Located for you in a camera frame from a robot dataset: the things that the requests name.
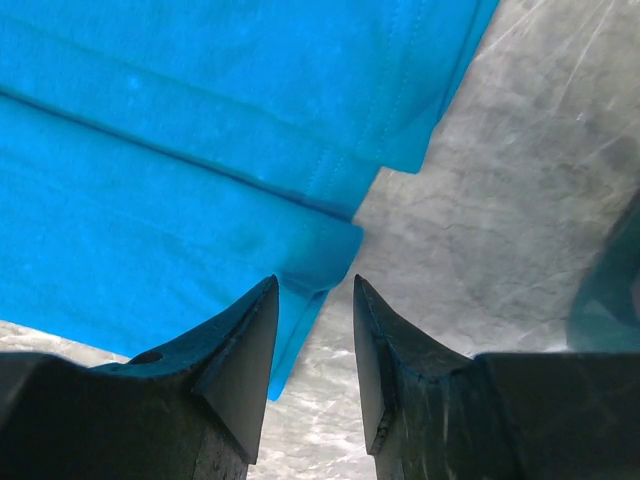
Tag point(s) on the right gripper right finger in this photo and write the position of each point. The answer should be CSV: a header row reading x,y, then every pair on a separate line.
x,y
431,413

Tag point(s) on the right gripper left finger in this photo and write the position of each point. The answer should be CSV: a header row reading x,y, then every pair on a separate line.
x,y
191,408

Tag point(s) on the blue t-shirt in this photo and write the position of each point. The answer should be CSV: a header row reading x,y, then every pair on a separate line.
x,y
160,158

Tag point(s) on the teal plastic basket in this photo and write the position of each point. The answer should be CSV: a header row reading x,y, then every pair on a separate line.
x,y
604,315

